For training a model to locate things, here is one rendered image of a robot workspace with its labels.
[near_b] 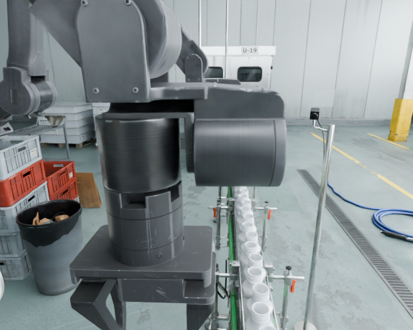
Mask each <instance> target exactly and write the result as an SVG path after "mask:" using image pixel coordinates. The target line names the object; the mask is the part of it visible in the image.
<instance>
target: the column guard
mask: <svg viewBox="0 0 413 330"><path fill-rule="evenodd" d="M412 113H413V99H398V98H395V103H394V107H393V114H392V117H391V124H390V133H389V136H388V140H390V141H396V142H407V138H408V132H409V128H410V122H411V118H412Z"/></svg>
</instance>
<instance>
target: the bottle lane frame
mask: <svg viewBox="0 0 413 330"><path fill-rule="evenodd" d="M227 192H228V198H227V199H228V200H229V198H231V189H230V187H227ZM229 212H230V211H228V210H227V231H229V238H228V239H229V247H228V256H227V259H228V266H229V272H230V270H231V266H230V263H231V261H234V260H235V259H234V254H235V253H234V252H233V248H234V247H233V243H234V242H233V238H234V237H233V227H232V219H229V215H228V213H229ZM229 283H231V280H230V279H229ZM229 294H230V298H229V310H230V308H231V330H238V329H237V322H238V321H240V320H238V319H237V310H239V309H237V304H236V300H238V299H236V292H231V286H230V285H229Z"/></svg>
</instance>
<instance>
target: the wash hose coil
mask: <svg viewBox="0 0 413 330"><path fill-rule="evenodd" d="M328 186H329V187H330V188H331V189H332V190H333V192H334V193H335V194H337V195H338V196H340V197H341V198H342V199H343V200H345V201H346V202H349V203H351V204H354V205H356V206H358V207H361V208H366V209H370V210H378V211H376V212H375V213H374V214H373V215H372V221H373V223H374V224H375V225H376V226H377V227H378V228H379V229H381V231H380V233H382V234H384V235H386V236H390V237H393V238H400V239H402V240H406V241H409V242H413V235H411V234H406V233H403V232H399V231H397V230H394V229H392V228H390V227H389V226H387V225H386V224H385V223H384V222H383V221H382V217H383V216H385V215H389V214H403V215H413V211H412V210H405V209H399V208H386V209H383V208H371V207H367V206H362V205H359V204H356V203H354V202H352V201H350V200H347V199H345V198H344V197H343V196H342V195H340V194H338V193H337V192H336V191H335V190H334V188H333V187H332V186H331V185H330V183H329V180H328ZM378 217H379V220H378Z"/></svg>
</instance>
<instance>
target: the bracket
mask: <svg viewBox="0 0 413 330"><path fill-rule="evenodd" d="M221 190H222V187H218V200H217V204H216V206H209V207H208V208H209V209H213V211H214V218H216V237H215V239H216V245H215V248H216V250H220V248H221V247H229V239H228V241H227V245H226V246H221V243H220V240H221V238H229V231H228V232H227V237H221V235H220V212H221V209H225V210H228V211H230V212H229V213H228V215H229V219H233V216H234V212H232V211H233V205H234V201H235V199H234V198H229V200H228V199H227V201H228V202H229V204H230V205H228V206H222V205H227V203H226V204H222V203H221V199H222V198H228V192H227V196H226V197H222V196H221ZM250 197H252V198H251V199H250V201H251V202H252V207H253V210H254V211H256V210H263V211H264V224H263V234H262V235H259V236H261V238H262V243H261V247H262V252H265V250H266V248H267V247H266V240H267V236H266V231H267V214H268V219H270V218H271V211H272V210H273V211H277V208H269V206H268V203H269V202H268V201H265V204H264V207H263V208H257V207H256V204H257V201H256V187H254V190H253V196H250ZM232 204H233V205H232ZM216 212H217V213H216ZM230 266H231V270H230V272H229V273H219V268H218V263H216V293H215V306H214V310H213V312H212V313H211V316H210V319H211V321H212V323H211V326H210V330H231V308H230V310H229V316H219V312H218V282H219V277H221V278H229V279H230V280H231V283H229V285H230V286H231V292H238V287H239V280H237V278H238V273H237V272H238V271H239V267H240V261H231V263H230ZM264 267H265V268H266V270H267V276H268V280H269V285H270V289H271V292H272V291H273V288H271V282H273V280H284V292H283V305H282V311H281V312H276V315H279V318H280V323H279V324H278V325H279V330H287V329H286V323H287V322H288V316H287V311H288V298H289V291H290V292H291V293H293V292H294V287H295V283H296V280H303V281H304V277H303V276H292V274H291V272H292V267H291V266H286V270H284V273H283V275H273V271H275V268H273V264H272V262H266V261H264ZM219 319H224V320H228V319H229V322H228V328H219V324H218V320H219Z"/></svg>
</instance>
